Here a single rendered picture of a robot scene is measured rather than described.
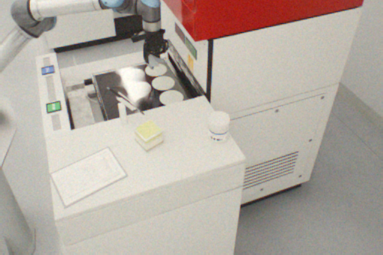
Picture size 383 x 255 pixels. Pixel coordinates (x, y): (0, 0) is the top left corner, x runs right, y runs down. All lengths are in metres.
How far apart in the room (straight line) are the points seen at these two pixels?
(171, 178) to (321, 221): 1.33
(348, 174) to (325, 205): 0.30
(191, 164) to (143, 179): 0.16
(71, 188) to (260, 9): 0.88
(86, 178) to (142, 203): 0.19
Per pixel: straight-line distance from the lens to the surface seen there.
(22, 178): 2.64
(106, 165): 1.27
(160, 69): 1.74
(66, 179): 1.27
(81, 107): 1.63
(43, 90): 1.64
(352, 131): 2.94
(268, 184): 2.21
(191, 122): 1.38
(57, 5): 1.45
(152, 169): 1.25
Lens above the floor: 1.94
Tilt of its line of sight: 37 degrees down
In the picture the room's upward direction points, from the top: 1 degrees counter-clockwise
